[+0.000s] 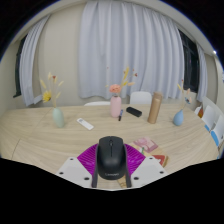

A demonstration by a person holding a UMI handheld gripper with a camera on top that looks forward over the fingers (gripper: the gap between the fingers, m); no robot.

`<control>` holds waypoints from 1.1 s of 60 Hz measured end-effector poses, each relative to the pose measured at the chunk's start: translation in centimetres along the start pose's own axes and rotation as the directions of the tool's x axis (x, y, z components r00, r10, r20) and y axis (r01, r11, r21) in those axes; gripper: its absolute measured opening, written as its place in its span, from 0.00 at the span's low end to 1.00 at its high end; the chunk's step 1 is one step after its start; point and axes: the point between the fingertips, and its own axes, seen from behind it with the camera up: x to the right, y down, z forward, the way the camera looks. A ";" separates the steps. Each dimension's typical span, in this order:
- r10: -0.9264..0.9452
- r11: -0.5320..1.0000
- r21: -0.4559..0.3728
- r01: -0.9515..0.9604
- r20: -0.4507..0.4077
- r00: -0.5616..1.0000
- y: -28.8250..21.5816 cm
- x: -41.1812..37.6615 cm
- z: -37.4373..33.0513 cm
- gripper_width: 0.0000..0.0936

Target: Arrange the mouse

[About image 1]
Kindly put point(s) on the narrow white curtain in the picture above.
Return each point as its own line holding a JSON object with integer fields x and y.
{"x": 30, "y": 63}
{"x": 201, "y": 76}

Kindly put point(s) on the pink vase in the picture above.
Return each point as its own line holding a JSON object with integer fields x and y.
{"x": 115, "y": 106}

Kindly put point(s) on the blue vase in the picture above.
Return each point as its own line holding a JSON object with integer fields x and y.
{"x": 178, "y": 118}

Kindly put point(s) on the black computer mouse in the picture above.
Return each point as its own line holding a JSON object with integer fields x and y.
{"x": 111, "y": 156}

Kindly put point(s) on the dark window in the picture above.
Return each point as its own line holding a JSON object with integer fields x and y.
{"x": 190, "y": 63}
{"x": 18, "y": 70}

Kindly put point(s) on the pale green vase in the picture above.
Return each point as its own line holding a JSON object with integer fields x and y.
{"x": 58, "y": 118}

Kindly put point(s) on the small black box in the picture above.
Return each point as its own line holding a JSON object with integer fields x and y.
{"x": 134, "y": 111}

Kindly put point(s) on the yellow dried flower bunch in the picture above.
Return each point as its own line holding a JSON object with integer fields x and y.
{"x": 47, "y": 96}

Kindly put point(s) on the bronze drink bottle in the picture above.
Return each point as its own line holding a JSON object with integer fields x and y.
{"x": 155, "y": 108}

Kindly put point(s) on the wide white curtain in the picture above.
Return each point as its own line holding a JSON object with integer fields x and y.
{"x": 133, "y": 46}

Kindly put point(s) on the orange dried flower bunch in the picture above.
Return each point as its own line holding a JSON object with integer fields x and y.
{"x": 115, "y": 88}

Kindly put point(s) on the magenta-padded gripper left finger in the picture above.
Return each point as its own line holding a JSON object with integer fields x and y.
{"x": 75, "y": 168}

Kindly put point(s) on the beige dried flower bunch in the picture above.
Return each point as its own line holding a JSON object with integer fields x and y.
{"x": 185, "y": 98}

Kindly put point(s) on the dark pen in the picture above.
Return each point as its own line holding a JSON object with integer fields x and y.
{"x": 120, "y": 115}

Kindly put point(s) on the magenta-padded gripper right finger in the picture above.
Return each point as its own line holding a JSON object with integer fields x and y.
{"x": 146, "y": 168}

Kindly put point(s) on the white chair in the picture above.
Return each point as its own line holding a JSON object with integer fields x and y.
{"x": 218, "y": 131}
{"x": 140, "y": 97}
{"x": 208, "y": 115}
{"x": 98, "y": 103}

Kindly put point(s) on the white remote control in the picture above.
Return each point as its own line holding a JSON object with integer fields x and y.
{"x": 85, "y": 124}

